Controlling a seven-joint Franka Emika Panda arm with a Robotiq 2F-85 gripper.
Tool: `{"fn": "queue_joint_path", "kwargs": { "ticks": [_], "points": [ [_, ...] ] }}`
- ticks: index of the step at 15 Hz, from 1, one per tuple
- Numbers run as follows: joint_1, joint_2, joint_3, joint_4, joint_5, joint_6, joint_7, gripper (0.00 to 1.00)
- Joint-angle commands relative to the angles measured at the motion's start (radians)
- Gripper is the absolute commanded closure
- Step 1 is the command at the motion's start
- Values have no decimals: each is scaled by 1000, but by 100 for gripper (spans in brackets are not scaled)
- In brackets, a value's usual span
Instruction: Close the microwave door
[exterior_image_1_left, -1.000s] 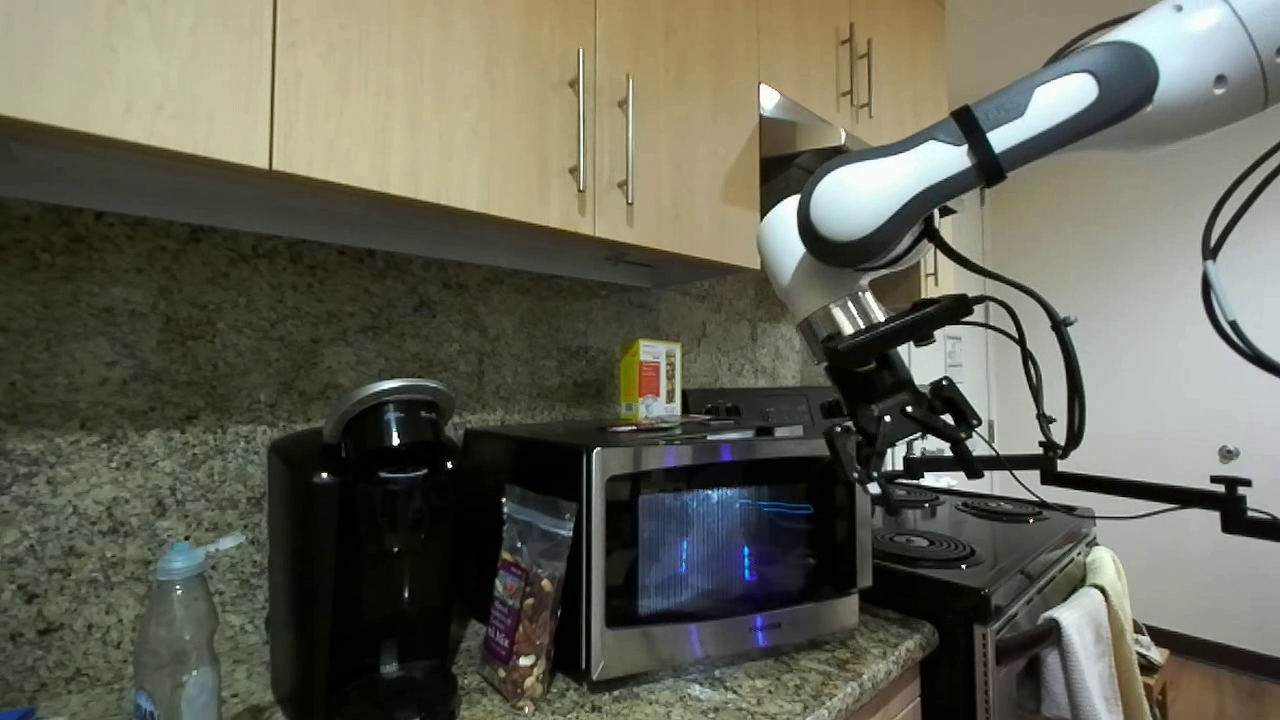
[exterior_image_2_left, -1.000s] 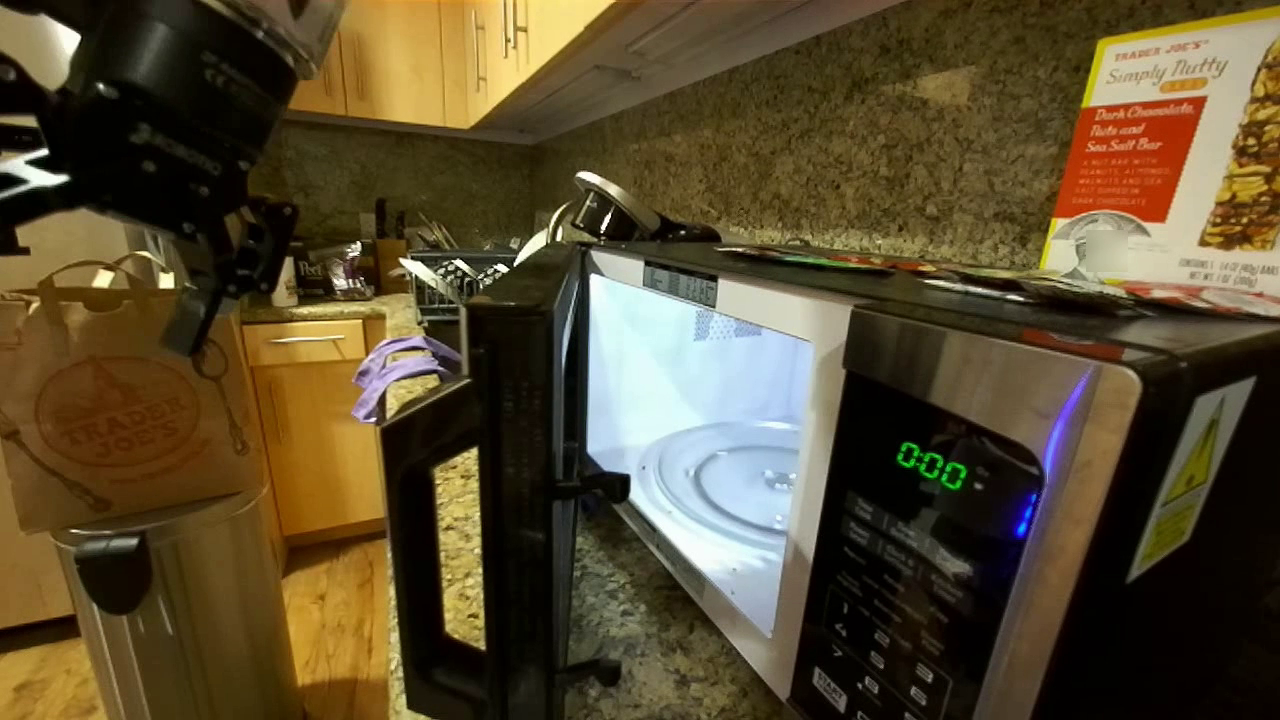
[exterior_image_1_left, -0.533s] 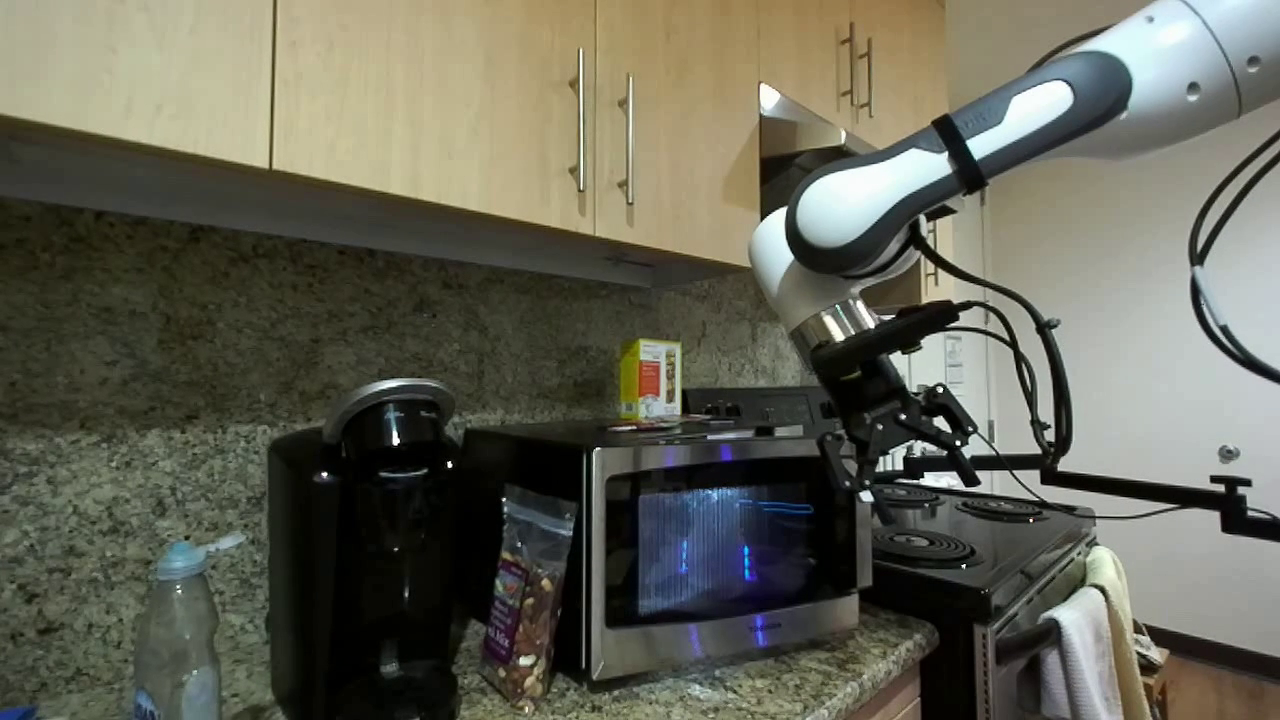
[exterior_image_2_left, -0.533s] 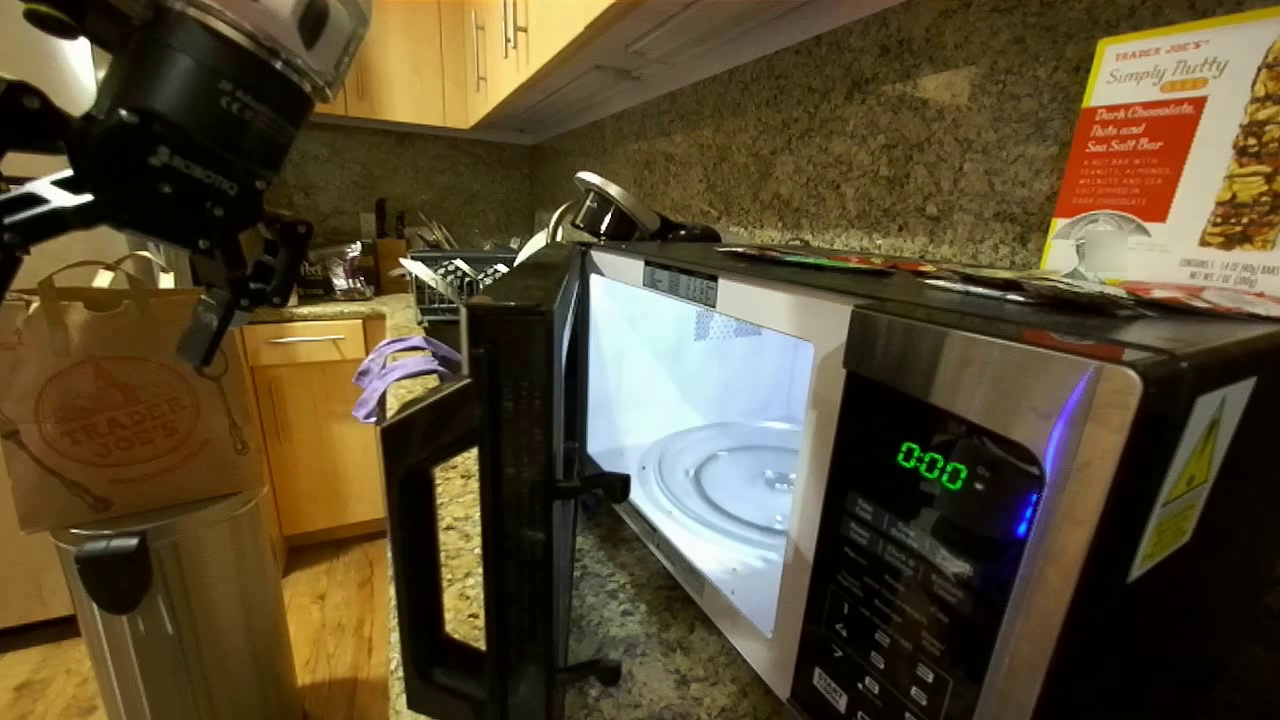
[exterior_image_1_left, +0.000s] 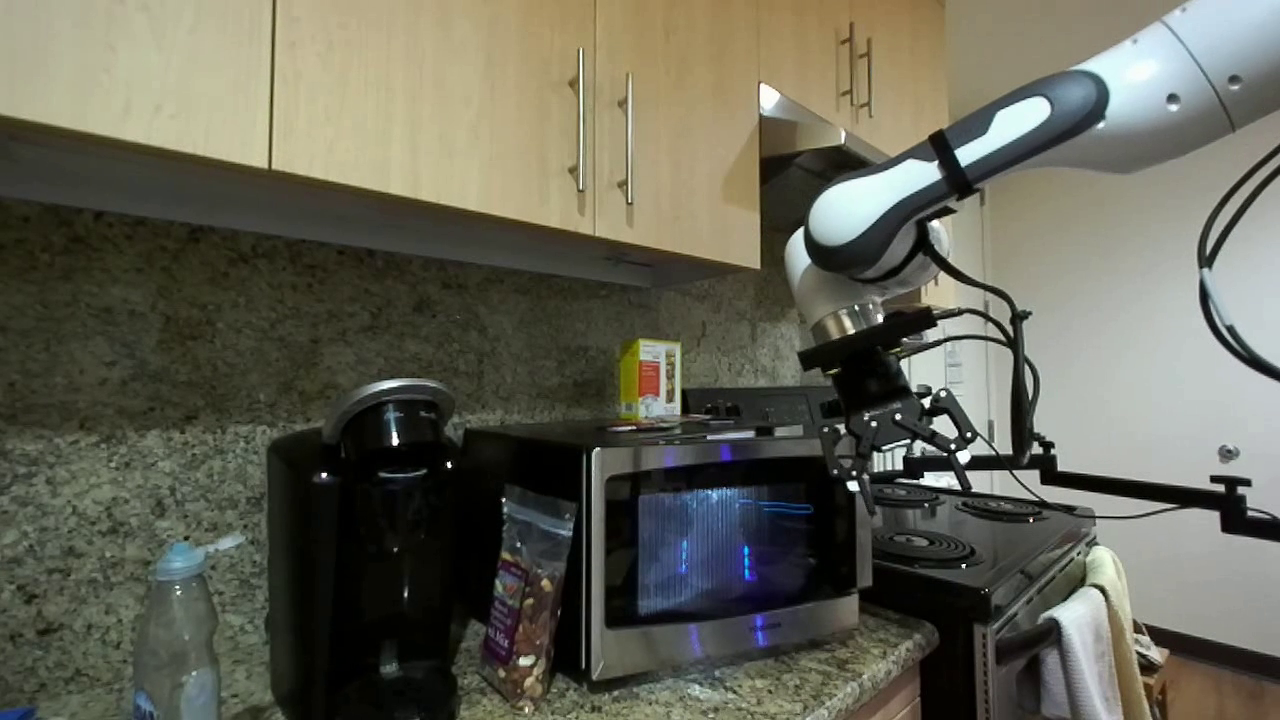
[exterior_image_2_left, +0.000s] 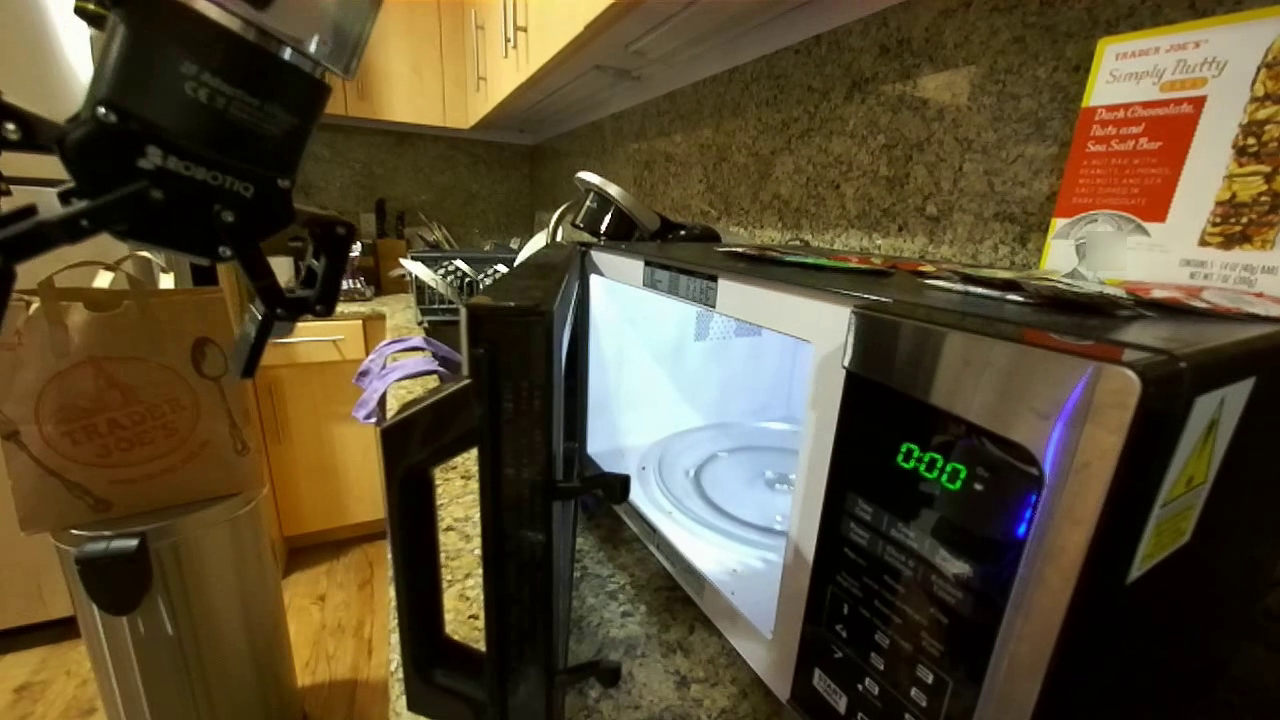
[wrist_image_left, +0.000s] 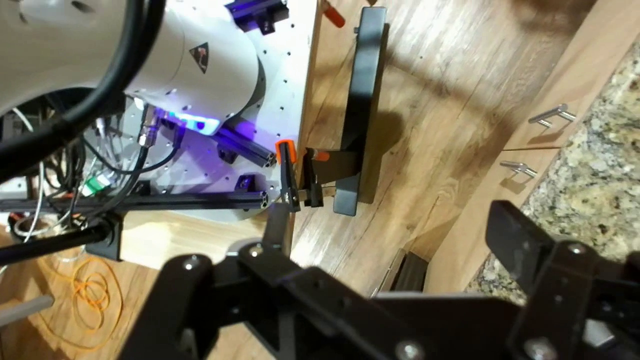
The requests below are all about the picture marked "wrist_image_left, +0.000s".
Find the green connector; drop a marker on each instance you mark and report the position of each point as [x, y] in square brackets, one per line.
[96, 185]

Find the white perforated mounting plate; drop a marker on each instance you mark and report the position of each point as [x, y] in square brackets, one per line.
[287, 67]

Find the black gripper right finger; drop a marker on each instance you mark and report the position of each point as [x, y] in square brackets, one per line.
[566, 292]

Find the grey rod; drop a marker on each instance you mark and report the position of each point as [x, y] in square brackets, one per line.
[27, 311]

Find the black frame rail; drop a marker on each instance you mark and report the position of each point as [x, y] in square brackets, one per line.
[186, 200]

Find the small black orange clamp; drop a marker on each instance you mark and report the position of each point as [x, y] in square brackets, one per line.
[287, 173]

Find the black bar clamp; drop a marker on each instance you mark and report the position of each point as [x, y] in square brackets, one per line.
[363, 100]

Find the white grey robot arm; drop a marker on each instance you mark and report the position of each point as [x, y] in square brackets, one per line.
[192, 72]

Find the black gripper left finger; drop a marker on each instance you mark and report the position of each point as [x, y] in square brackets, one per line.
[266, 307]

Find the black rod with bracket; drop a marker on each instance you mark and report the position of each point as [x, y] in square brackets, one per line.
[46, 242]

